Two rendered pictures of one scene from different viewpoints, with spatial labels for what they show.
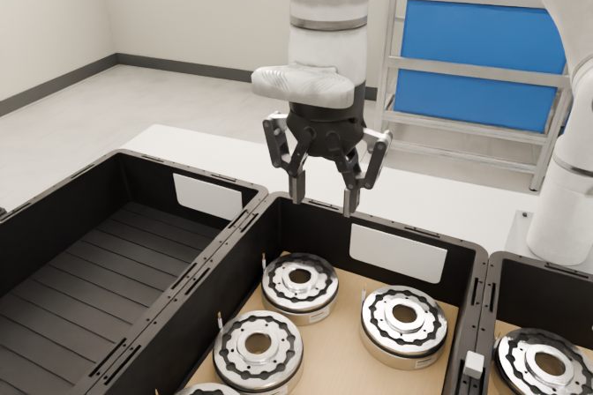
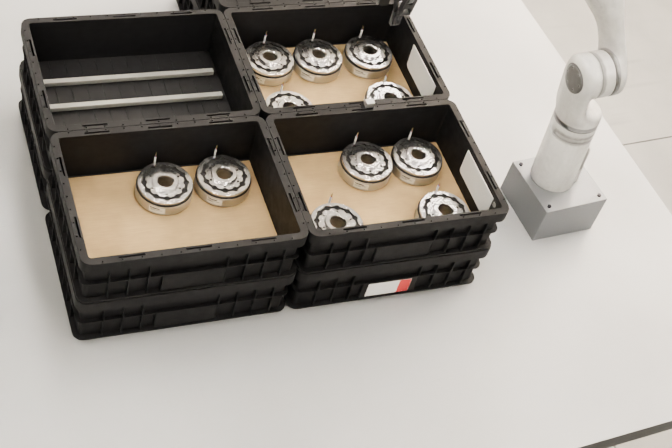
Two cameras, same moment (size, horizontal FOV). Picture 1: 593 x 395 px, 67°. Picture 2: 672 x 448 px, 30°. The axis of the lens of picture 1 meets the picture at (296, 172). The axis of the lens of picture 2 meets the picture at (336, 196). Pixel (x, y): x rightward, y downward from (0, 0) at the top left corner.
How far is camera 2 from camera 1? 212 cm
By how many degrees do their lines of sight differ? 29
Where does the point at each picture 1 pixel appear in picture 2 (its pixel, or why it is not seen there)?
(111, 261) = not seen: outside the picture
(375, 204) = (519, 89)
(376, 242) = (417, 63)
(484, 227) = not seen: hidden behind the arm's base
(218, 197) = not seen: outside the picture
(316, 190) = (492, 47)
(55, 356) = not seen: outside the picture
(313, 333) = (350, 78)
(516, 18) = not seen: outside the picture
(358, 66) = not seen: outside the picture
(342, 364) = (346, 95)
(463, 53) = not seen: outside the picture
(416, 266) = (424, 89)
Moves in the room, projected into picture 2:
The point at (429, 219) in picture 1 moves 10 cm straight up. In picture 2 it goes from (538, 126) to (554, 95)
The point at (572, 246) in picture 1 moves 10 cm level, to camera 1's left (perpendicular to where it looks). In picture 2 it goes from (541, 169) to (505, 138)
